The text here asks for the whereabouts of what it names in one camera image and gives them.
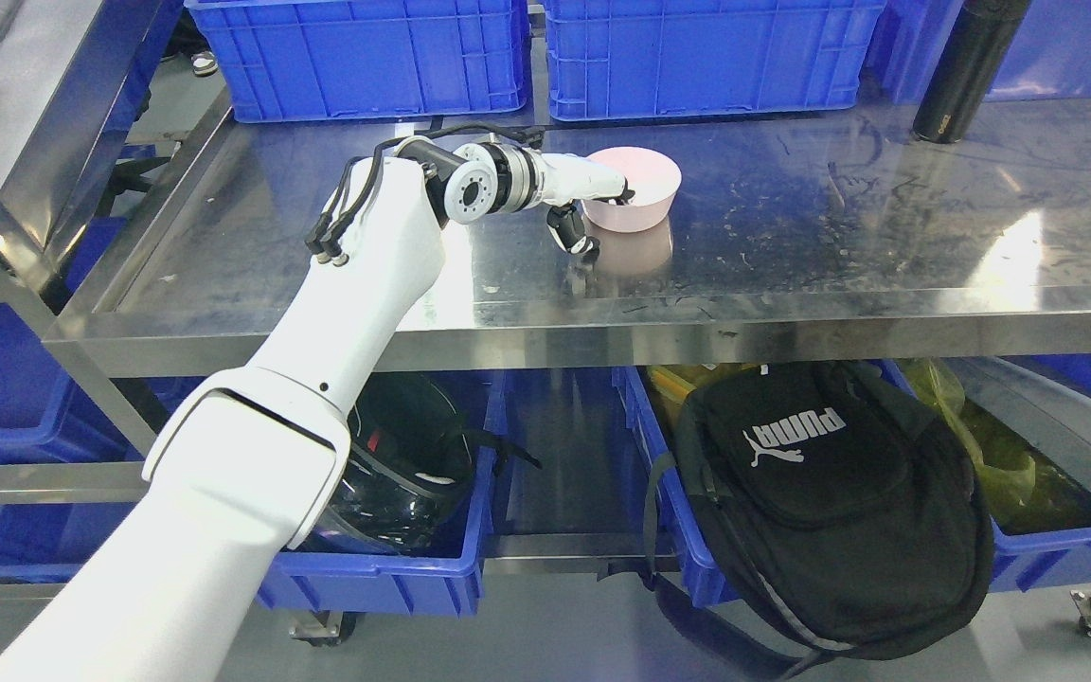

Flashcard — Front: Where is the black helmet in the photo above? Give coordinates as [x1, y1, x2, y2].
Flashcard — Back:
[307, 374, 543, 554]

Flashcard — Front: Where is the blue bin holding backpack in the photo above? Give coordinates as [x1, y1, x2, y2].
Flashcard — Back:
[612, 354, 1091, 608]

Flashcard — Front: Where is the blue crate top right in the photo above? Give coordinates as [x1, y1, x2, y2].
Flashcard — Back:
[543, 1, 885, 121]

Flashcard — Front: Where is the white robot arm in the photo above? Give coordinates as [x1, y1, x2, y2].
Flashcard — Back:
[0, 135, 531, 681]

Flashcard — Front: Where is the blue crate top left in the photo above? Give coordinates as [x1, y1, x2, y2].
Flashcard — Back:
[185, 1, 531, 122]

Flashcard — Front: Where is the steel shelf rack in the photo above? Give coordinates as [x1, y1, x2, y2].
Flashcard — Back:
[0, 0, 1091, 645]

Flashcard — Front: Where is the black puma backpack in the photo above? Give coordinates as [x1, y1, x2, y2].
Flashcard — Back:
[642, 361, 994, 681]

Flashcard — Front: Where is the blue crate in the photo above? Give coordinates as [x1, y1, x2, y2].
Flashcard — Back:
[185, 1, 531, 122]
[543, 1, 885, 121]

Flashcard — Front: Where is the blue bin holding helmet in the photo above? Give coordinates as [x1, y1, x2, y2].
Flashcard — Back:
[257, 446, 501, 617]

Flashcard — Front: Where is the black thermos bottle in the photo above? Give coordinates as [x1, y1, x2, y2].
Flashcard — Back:
[912, 1, 1031, 144]

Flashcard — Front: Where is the pink ikea bowl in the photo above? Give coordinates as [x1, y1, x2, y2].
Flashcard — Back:
[582, 146, 683, 234]

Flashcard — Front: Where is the yellow plastic bag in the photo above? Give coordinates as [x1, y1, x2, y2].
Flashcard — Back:
[895, 358, 1091, 535]

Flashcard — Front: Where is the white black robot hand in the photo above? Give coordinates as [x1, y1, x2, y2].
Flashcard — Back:
[529, 153, 634, 256]

